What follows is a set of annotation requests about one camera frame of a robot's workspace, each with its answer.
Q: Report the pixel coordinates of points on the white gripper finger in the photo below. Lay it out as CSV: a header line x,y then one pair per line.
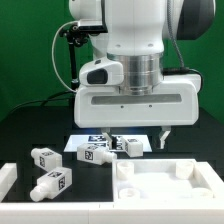
x,y
108,136
162,136

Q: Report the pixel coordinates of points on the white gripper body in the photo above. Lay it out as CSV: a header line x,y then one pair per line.
x,y
174,101

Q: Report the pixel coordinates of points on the white square table top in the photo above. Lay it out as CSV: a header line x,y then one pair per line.
x,y
154,180

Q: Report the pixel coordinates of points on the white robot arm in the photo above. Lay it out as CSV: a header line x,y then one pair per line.
x,y
126,85

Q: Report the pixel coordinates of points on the white AprilTag base sheet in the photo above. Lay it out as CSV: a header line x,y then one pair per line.
x,y
76,140

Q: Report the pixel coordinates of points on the white U-shaped obstacle fence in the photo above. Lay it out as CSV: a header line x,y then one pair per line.
x,y
203,211

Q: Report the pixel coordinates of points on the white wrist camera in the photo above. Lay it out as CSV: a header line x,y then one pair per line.
x,y
101,72

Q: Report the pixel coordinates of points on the black camera on stand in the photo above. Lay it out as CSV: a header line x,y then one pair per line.
x,y
77,35

